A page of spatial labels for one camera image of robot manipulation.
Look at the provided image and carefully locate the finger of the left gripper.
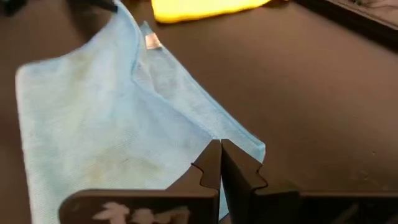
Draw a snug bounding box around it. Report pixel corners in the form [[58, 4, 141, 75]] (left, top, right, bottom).
[[88, 0, 119, 13]]

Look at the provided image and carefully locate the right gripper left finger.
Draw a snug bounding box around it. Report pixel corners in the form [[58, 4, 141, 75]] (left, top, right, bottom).
[[58, 139, 222, 224]]

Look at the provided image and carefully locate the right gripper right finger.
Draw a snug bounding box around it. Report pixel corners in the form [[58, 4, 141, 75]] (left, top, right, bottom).
[[221, 138, 398, 224]]

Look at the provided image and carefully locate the blue microfiber towel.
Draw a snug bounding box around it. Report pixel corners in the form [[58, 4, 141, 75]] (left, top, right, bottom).
[[14, 0, 267, 224]]

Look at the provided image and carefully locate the yellow microfiber towel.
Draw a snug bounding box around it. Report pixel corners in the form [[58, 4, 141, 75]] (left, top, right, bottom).
[[151, 0, 272, 24]]

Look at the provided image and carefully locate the black table frame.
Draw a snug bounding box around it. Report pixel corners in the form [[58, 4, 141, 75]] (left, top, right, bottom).
[[294, 0, 398, 52]]

